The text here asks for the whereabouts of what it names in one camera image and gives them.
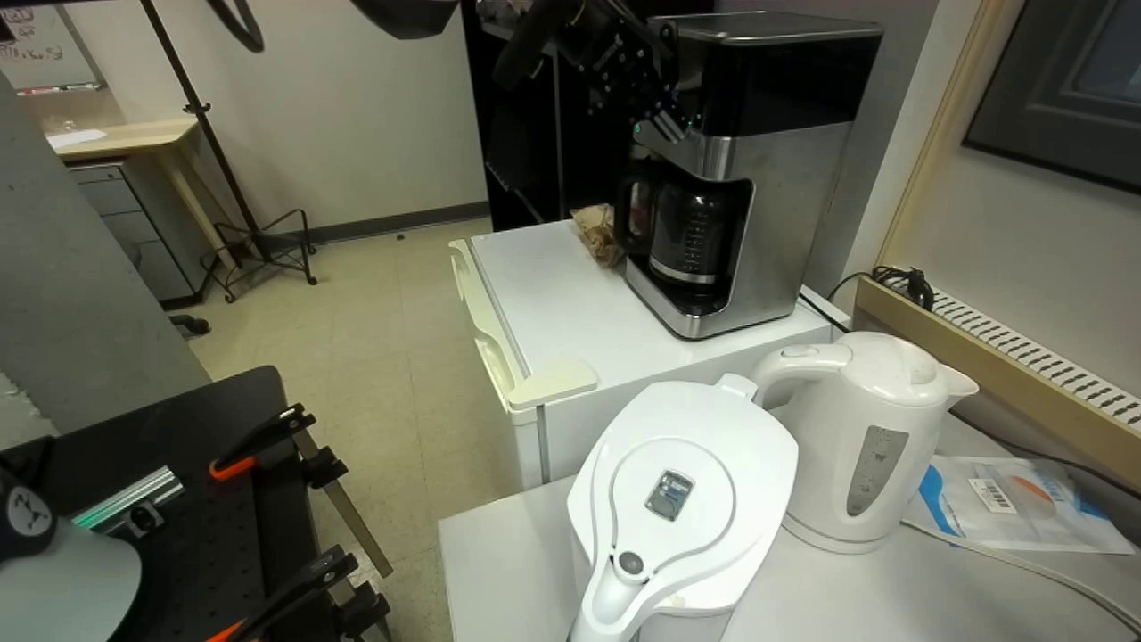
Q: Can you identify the brown crumpled item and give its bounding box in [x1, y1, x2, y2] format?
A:
[572, 203, 626, 267]

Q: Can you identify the grey filing cabinet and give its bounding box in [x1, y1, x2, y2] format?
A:
[71, 159, 214, 306]

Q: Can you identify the lower orange black clamp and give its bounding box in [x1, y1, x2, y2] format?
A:
[209, 545, 388, 642]

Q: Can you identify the dark framed picture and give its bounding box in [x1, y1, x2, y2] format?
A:
[968, 0, 1141, 192]

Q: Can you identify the black power cable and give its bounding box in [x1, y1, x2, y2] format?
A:
[796, 261, 943, 335]

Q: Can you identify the wooden radiator ledge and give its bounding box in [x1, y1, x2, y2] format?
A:
[857, 278, 1141, 487]

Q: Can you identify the wooden side table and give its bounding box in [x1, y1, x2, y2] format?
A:
[46, 113, 235, 269]

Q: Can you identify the black work table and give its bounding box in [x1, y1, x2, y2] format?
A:
[5, 368, 368, 642]

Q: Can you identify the plastic bag with papers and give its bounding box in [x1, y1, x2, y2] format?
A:
[916, 456, 1136, 551]

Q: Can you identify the upper orange black clamp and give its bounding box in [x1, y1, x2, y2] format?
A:
[209, 403, 348, 487]

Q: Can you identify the black steel coffeemaker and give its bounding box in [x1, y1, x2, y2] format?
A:
[622, 10, 880, 338]

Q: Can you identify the black tripod stand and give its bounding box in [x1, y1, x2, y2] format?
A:
[138, 0, 319, 302]

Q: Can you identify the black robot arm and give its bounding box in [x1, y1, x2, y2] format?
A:
[355, 0, 686, 142]

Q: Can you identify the white electric kettle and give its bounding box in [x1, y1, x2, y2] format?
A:
[752, 331, 980, 551]

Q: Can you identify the white mini fridge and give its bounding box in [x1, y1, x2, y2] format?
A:
[450, 222, 838, 487]

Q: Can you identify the glass coffee carafe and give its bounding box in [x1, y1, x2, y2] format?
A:
[616, 159, 745, 290]

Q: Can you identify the orange black clamp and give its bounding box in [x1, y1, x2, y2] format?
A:
[209, 545, 388, 642]
[209, 403, 348, 487]

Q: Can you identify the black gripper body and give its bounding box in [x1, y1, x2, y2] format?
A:
[494, 0, 666, 105]

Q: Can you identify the black thick cable loop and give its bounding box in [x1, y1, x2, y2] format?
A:
[209, 0, 270, 55]

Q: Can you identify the whiteboard on wall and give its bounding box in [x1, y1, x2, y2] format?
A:
[0, 3, 104, 97]

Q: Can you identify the teal silver tool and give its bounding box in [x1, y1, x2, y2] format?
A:
[71, 468, 185, 537]

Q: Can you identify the grey round disc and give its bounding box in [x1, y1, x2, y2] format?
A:
[0, 524, 142, 642]

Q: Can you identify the white water filter pitcher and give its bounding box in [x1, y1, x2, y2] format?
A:
[566, 375, 798, 642]

